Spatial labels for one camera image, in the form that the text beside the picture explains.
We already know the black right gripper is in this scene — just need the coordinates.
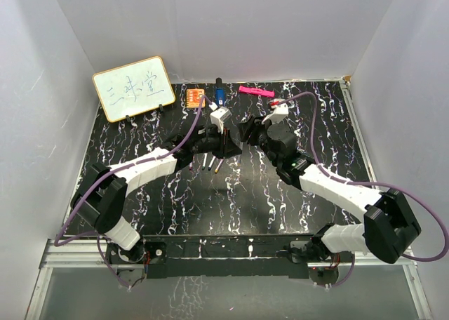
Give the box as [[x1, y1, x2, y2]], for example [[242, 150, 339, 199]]
[[239, 114, 281, 168]]

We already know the small whiteboard with writing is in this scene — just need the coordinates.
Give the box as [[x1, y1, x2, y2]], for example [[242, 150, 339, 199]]
[[92, 56, 176, 123]]

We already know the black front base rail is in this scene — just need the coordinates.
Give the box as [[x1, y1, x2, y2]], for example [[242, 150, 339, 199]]
[[105, 234, 355, 284]]

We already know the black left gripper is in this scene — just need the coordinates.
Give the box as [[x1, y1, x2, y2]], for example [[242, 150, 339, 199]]
[[192, 125, 242, 161]]

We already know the blue white pen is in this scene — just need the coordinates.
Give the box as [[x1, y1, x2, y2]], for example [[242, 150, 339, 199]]
[[208, 156, 216, 171]]

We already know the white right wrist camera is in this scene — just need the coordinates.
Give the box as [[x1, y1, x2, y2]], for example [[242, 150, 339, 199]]
[[262, 98, 289, 124]]

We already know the yellow white pen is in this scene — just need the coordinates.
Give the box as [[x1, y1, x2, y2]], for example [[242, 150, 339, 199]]
[[215, 159, 224, 174]]

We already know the green white pen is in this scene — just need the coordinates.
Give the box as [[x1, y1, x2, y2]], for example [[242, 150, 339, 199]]
[[201, 153, 208, 171]]

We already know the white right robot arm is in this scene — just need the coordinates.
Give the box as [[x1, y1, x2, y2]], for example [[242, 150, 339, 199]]
[[238, 116, 421, 264]]

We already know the aluminium frame rail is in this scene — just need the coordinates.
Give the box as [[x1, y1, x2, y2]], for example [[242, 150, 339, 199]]
[[25, 239, 106, 319]]

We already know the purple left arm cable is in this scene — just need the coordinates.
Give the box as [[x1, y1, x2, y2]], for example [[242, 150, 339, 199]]
[[53, 94, 217, 290]]

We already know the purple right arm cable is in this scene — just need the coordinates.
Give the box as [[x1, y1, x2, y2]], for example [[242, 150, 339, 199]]
[[273, 91, 449, 290]]

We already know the blue stapler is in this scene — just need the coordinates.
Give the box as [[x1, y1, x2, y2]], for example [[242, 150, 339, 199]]
[[215, 77, 226, 107]]

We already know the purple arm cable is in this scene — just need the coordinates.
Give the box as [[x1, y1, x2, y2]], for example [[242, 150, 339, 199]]
[[53, 94, 217, 290], [273, 91, 449, 290]]

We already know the orange small notebook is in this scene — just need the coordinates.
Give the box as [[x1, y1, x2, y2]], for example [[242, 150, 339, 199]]
[[186, 88, 205, 109]]

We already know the pink plastic clip bar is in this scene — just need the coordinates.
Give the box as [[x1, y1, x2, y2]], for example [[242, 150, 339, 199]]
[[239, 85, 275, 98]]

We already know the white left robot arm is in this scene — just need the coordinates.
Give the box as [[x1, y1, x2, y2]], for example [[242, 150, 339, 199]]
[[70, 124, 242, 263]]

